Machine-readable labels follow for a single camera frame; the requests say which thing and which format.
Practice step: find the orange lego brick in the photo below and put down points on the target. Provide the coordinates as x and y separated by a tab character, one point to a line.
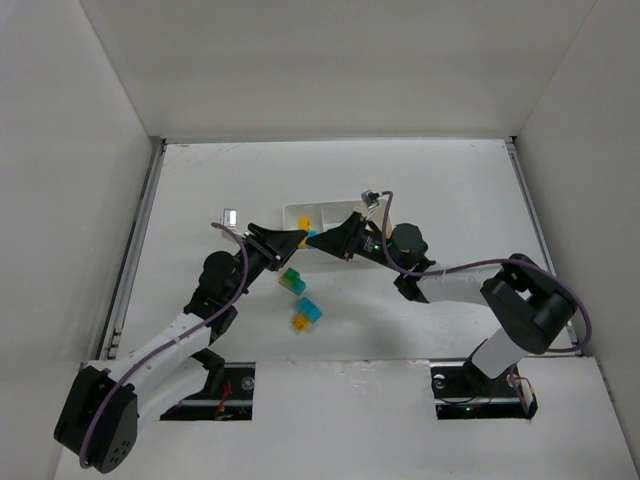
300	322

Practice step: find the yellow lego brick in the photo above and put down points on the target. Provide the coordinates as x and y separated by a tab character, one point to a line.
304	223

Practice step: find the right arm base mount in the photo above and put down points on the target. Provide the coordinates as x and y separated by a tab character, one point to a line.
485	385

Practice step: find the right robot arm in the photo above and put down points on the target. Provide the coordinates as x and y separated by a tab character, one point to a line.
531	307

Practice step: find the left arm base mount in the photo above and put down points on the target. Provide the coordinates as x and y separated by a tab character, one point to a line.
226	395

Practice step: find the green yellow blue lego stack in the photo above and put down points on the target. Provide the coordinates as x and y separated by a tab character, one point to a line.
292	281

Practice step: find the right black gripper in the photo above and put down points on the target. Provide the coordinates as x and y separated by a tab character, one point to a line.
352	237

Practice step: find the white divided container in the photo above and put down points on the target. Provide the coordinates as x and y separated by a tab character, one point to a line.
322	215

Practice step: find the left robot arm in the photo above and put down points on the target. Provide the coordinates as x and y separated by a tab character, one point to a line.
108	403

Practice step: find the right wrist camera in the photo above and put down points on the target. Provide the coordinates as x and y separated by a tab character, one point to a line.
371	200

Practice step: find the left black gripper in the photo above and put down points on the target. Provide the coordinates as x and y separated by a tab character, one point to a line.
263	245

